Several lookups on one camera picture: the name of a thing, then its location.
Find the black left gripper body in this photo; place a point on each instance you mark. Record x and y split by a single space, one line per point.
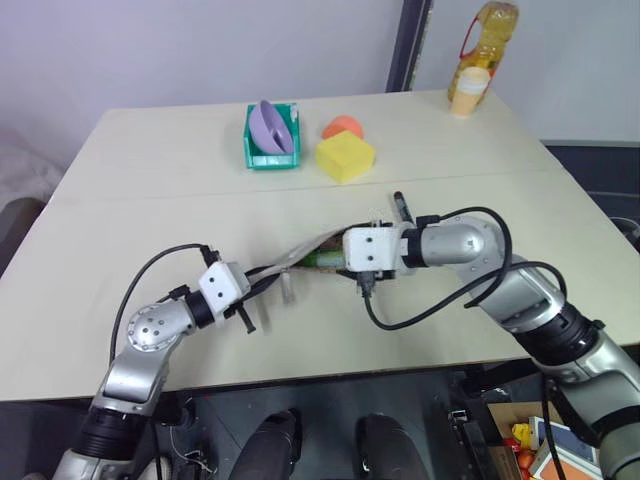
245 314

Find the green highlighter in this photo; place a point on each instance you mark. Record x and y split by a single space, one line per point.
325 260

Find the grid pattern zip pouch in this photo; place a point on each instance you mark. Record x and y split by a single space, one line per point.
300 255

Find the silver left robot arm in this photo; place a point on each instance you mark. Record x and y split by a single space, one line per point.
145 332

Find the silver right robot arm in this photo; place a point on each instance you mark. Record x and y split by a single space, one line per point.
530 300

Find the yellow sponge block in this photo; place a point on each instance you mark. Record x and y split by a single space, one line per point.
345 156

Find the teal plastic bin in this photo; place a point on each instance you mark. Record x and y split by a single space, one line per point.
280 159

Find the orange round sponge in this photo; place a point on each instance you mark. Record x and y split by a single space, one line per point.
340 125

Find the dark rounded shape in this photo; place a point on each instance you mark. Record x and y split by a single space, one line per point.
270 445
387 450

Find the purple plastic bowl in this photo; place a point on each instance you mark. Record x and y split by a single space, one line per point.
267 127

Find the cream paper cup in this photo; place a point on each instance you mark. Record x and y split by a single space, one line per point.
467 92

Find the brown cardboard box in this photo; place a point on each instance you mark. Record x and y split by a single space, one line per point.
500 450

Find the yellow packet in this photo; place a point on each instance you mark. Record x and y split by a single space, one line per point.
521 433

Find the cooking oil bottle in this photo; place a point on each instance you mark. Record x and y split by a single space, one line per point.
487 45

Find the blue and white box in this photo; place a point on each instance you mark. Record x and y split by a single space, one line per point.
570 442

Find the orange flat box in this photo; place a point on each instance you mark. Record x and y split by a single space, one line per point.
565 470

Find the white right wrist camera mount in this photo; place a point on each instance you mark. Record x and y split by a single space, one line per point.
369 250

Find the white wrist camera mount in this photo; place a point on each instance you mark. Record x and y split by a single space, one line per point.
369 250
220 286

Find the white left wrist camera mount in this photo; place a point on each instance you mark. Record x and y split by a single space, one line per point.
220 286

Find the dark vertical door frame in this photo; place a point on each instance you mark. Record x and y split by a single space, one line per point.
407 45

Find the black table frame leg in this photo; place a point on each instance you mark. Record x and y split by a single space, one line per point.
467 445

